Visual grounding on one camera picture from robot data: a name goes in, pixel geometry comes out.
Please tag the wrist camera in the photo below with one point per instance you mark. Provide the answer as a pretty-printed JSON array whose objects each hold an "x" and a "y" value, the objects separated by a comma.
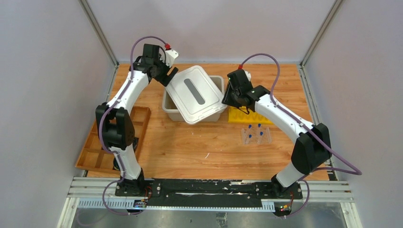
[
  {"x": 248, "y": 75},
  {"x": 171, "y": 56}
]

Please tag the wooden organizer tray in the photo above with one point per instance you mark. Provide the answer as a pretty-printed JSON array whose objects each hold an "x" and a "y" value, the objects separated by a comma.
[{"x": 94, "y": 158}]

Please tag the yellow test tube rack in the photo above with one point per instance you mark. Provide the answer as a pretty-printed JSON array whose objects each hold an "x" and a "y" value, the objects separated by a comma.
[{"x": 243, "y": 116}]

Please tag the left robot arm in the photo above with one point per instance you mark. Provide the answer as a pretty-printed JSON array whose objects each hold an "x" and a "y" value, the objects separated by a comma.
[{"x": 114, "y": 125}]

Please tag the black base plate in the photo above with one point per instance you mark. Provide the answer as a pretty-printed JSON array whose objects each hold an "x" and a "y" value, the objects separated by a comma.
[{"x": 209, "y": 193}]

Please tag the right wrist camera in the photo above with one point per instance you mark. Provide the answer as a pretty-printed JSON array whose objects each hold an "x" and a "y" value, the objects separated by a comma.
[{"x": 248, "y": 75}]

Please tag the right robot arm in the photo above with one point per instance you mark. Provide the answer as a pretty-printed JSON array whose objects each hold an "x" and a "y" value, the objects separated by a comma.
[{"x": 311, "y": 142}]

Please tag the beige plastic bin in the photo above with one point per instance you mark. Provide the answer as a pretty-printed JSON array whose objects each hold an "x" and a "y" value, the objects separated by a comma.
[{"x": 173, "y": 113}]

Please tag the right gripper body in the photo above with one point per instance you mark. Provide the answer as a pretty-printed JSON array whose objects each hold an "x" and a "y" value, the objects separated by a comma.
[{"x": 236, "y": 95}]

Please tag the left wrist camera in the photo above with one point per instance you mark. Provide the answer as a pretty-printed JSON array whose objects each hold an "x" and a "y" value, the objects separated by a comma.
[{"x": 171, "y": 56}]

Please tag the white bin lid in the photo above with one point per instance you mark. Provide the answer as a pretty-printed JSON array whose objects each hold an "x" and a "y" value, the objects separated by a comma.
[{"x": 195, "y": 95}]

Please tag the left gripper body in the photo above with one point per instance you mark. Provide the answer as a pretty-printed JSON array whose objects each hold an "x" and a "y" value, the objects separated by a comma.
[{"x": 164, "y": 72}]

